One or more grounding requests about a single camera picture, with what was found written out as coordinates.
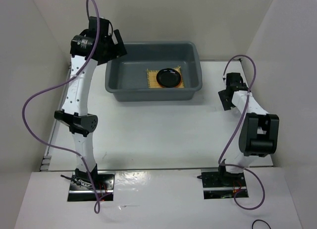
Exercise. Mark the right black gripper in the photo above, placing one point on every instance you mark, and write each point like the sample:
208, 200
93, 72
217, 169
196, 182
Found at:
226, 103

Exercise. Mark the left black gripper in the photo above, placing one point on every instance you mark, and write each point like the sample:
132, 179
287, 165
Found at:
114, 53

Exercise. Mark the woven bamboo placemat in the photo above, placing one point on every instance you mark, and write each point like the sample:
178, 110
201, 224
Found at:
151, 77

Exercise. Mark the black round plate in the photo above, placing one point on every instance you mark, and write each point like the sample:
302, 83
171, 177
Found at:
168, 78

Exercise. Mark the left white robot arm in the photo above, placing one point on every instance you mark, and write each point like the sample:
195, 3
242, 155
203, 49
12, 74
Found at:
94, 46

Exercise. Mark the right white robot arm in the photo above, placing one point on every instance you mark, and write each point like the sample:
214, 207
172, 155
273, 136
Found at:
259, 130

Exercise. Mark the grey plastic bin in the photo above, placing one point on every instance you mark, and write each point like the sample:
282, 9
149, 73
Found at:
127, 76

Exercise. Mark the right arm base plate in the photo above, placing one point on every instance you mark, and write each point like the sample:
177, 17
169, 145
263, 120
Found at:
222, 185

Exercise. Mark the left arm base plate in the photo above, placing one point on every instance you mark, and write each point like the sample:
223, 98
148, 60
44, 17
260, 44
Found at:
82, 191

